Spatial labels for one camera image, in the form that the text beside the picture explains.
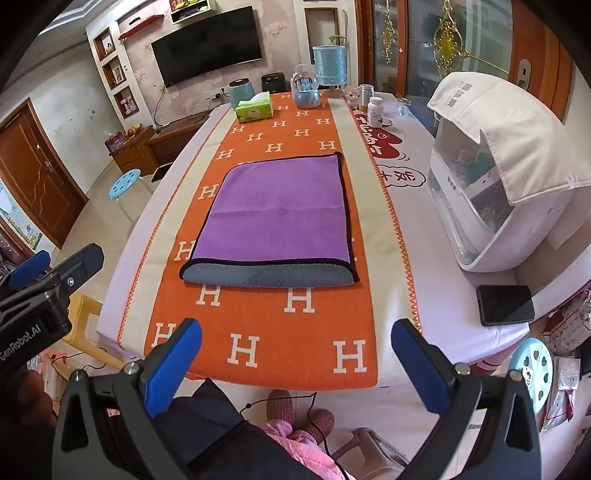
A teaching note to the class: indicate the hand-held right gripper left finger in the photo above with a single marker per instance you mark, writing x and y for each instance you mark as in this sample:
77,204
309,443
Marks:
178,357

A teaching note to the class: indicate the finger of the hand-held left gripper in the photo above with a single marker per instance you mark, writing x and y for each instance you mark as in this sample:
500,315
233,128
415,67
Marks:
78,262
30,268

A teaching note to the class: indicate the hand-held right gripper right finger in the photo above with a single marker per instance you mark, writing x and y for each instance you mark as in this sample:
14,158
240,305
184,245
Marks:
415,364

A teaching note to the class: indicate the purple towel with grey underside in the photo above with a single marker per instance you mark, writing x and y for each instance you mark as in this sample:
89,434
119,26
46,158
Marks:
277,207

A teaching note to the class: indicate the yellow plastic chair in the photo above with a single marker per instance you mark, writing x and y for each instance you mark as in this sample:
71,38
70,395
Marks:
83,318

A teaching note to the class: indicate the dark trousers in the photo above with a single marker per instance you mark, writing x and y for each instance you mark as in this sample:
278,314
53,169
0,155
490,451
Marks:
217,429

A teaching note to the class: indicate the white printed tablecloth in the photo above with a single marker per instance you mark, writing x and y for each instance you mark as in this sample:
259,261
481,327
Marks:
443,286

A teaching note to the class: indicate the light blue plastic stool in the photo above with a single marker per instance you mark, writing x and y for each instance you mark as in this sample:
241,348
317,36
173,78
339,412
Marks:
124,182
535,369

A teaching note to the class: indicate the brown wooden door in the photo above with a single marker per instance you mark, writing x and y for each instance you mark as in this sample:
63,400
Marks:
32,175

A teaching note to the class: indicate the white plastic stool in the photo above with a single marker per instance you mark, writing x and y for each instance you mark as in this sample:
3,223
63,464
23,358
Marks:
374,452

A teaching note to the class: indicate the orange letter-print blanket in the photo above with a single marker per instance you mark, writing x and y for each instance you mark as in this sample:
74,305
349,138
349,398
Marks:
277,332

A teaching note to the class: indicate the black smartphone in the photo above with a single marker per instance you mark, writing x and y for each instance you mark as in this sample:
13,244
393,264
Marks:
505,304

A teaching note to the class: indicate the pink slipper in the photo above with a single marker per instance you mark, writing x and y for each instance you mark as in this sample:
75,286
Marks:
321,422
280,406

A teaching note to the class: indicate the pink bag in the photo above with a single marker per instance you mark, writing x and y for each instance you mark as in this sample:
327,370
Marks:
115,142

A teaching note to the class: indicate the wooden television cabinet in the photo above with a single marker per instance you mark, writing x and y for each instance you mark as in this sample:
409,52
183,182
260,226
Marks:
152,145

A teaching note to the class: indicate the pink fleece garment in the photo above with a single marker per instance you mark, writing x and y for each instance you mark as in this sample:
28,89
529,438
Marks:
300,454

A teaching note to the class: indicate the white countertop appliance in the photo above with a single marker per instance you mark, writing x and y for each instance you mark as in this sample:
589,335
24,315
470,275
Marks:
489,230

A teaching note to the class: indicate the pile of plastic packets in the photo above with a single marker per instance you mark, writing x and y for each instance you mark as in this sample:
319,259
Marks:
570,350

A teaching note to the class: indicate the green tissue box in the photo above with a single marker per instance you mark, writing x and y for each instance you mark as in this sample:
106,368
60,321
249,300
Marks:
254,110

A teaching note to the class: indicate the teal electric kettle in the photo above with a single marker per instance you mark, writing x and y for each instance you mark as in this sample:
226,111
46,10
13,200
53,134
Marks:
241,94

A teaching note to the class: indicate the white cloth cover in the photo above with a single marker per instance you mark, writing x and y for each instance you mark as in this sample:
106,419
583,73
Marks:
521,138

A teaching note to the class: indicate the white pill bottle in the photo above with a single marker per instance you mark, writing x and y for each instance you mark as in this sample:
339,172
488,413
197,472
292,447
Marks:
376,113

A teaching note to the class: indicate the small clear glass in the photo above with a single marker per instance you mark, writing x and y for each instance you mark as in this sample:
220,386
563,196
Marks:
403,107

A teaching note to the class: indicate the glass jar with lid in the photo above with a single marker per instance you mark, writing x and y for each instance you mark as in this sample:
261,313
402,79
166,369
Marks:
365,94

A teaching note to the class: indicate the pink piggy figure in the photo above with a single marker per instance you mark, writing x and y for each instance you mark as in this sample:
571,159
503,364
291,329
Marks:
353,97

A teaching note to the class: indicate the light blue water barrel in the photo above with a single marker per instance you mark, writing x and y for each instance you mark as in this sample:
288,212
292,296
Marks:
329,64

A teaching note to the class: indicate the glass door with gold ornament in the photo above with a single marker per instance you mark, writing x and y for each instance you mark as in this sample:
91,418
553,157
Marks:
429,46

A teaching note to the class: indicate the wall poster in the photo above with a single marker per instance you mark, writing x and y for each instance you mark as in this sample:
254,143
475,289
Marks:
18,221

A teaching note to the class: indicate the white wall shelf unit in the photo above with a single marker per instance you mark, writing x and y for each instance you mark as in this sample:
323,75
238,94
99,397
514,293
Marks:
108,50

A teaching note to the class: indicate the red wall shelf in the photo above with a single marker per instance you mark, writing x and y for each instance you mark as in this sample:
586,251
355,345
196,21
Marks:
138,26

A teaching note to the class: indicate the black wall television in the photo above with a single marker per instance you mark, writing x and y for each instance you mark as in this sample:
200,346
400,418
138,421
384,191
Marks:
207,46

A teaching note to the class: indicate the white box wall shelf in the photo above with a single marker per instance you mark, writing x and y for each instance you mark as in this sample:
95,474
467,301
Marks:
191,16

